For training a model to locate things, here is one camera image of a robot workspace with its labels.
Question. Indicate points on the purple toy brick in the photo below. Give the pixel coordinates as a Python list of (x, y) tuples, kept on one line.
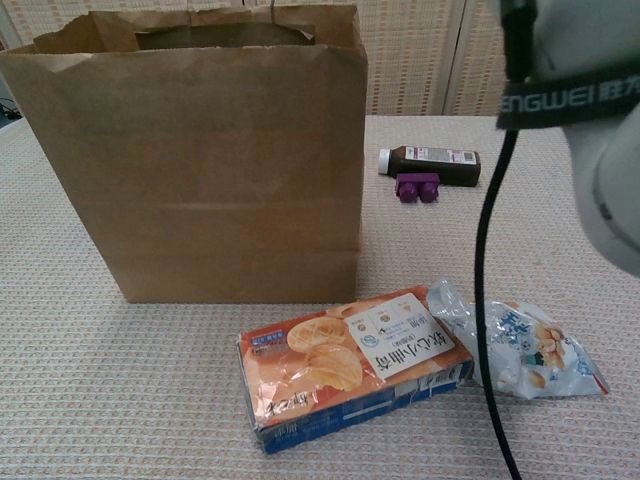
[(419, 189)]

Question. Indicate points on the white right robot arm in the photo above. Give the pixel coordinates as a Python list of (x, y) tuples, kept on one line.
[(610, 175)]

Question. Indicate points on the beige folding screen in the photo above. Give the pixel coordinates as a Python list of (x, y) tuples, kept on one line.
[(425, 55)]

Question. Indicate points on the dark bottle white cap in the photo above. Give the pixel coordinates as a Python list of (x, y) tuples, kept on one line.
[(440, 167)]

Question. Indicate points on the white blue snack bag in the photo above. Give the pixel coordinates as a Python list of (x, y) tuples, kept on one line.
[(540, 350)]

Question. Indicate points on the brown paper bag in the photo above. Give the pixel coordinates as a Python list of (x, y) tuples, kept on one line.
[(200, 165)]

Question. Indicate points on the orange biscuit box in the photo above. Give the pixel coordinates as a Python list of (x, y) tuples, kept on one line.
[(310, 380)]

